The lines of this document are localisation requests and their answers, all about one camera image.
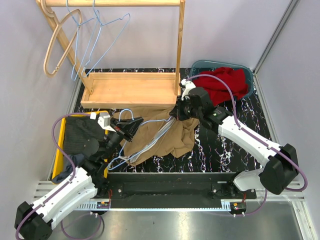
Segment blue wire hanger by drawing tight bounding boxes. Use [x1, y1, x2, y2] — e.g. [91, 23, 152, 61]
[107, 106, 177, 171]
[65, 0, 101, 81]
[78, 0, 131, 78]

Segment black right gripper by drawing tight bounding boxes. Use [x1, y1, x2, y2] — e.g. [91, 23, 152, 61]
[169, 95, 202, 122]

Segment teal plastic basin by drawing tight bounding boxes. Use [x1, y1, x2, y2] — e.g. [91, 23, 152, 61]
[189, 60, 254, 98]

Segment red cloth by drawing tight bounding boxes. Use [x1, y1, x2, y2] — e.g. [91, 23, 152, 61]
[192, 67, 250, 106]

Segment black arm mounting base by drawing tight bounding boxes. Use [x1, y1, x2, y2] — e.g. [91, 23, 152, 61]
[107, 172, 257, 211]

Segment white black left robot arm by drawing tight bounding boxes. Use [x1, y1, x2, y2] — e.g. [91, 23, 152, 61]
[14, 112, 144, 240]

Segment wooden clothes rack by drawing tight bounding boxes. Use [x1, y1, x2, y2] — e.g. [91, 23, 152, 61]
[36, 0, 186, 109]

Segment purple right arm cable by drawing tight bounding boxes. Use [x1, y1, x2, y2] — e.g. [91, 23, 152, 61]
[184, 73, 309, 218]

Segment dark grey folded clothes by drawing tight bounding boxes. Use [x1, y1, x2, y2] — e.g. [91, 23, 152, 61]
[53, 117, 107, 182]

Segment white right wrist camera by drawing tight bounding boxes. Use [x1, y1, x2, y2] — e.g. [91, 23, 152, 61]
[180, 79, 196, 101]

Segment yellow plastic crate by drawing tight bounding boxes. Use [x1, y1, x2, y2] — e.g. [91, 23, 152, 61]
[51, 110, 108, 179]

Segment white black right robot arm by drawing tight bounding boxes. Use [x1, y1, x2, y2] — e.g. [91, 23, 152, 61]
[170, 87, 299, 199]

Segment tan brown skirt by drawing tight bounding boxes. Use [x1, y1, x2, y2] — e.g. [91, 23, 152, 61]
[121, 106, 199, 166]

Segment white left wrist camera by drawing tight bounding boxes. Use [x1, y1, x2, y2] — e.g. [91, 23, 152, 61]
[89, 111, 112, 131]

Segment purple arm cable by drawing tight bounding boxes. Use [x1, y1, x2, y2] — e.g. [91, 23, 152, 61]
[184, 73, 309, 218]
[14, 112, 105, 240]

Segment black marble pattern mat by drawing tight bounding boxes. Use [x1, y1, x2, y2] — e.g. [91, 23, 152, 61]
[72, 67, 286, 174]

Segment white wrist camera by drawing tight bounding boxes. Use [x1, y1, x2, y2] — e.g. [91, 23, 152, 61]
[89, 111, 112, 131]
[180, 79, 196, 101]

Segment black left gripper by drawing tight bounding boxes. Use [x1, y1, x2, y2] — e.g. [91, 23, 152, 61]
[101, 117, 144, 160]

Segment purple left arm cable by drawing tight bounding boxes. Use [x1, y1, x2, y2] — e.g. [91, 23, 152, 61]
[14, 112, 105, 240]

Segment wooden hanger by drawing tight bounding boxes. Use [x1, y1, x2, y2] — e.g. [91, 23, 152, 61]
[41, 0, 84, 78]

